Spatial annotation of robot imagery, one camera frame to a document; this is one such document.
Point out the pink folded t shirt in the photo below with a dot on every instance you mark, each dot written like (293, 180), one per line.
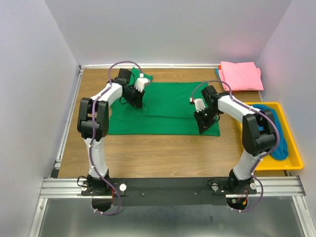
(241, 76)

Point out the blue crumpled t shirt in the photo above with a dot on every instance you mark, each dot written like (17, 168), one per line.
(281, 152)

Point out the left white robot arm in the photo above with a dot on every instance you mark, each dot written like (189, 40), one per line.
(93, 122)

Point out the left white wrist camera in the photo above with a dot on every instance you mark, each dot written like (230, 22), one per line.
(141, 83)

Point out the green t shirt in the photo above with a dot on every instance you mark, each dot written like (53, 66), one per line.
(166, 111)

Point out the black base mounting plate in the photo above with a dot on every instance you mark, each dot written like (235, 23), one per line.
(111, 194)

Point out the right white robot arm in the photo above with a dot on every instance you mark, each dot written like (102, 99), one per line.
(259, 135)

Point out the aluminium frame rail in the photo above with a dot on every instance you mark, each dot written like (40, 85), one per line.
(63, 212)

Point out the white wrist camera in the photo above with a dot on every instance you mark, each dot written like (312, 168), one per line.
(141, 83)
(198, 103)

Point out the teal folded t shirt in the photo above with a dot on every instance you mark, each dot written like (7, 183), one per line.
(218, 76)

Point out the yellow plastic bin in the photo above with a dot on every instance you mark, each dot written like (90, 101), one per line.
(293, 160)

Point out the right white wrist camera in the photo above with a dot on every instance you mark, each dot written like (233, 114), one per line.
(198, 103)

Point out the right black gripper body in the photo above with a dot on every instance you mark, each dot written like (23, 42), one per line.
(206, 117)

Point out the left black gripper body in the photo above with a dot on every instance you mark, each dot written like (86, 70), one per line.
(133, 96)

